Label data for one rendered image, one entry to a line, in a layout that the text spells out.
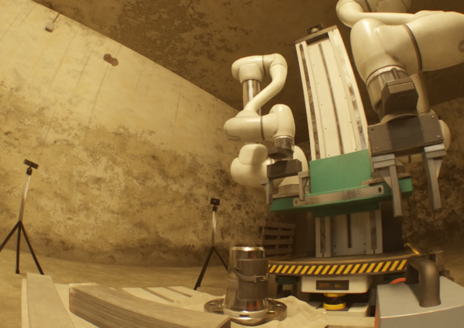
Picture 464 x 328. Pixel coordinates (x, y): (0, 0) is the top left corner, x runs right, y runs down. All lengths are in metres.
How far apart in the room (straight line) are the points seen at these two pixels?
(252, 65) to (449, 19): 1.09
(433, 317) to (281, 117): 0.82
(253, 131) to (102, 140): 2.34
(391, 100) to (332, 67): 1.26
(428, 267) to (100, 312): 0.66
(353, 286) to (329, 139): 0.82
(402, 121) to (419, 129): 0.03
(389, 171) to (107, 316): 0.67
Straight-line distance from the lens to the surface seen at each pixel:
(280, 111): 0.96
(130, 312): 0.59
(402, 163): 1.08
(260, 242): 4.46
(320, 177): 1.25
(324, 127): 1.43
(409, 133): 0.42
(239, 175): 1.19
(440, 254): 1.70
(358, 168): 1.21
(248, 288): 0.71
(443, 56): 0.52
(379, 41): 0.49
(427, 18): 0.54
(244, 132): 0.94
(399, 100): 0.40
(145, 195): 3.13
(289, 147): 0.90
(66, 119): 3.00
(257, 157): 1.18
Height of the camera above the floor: 0.41
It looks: 21 degrees up
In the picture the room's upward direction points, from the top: 2 degrees clockwise
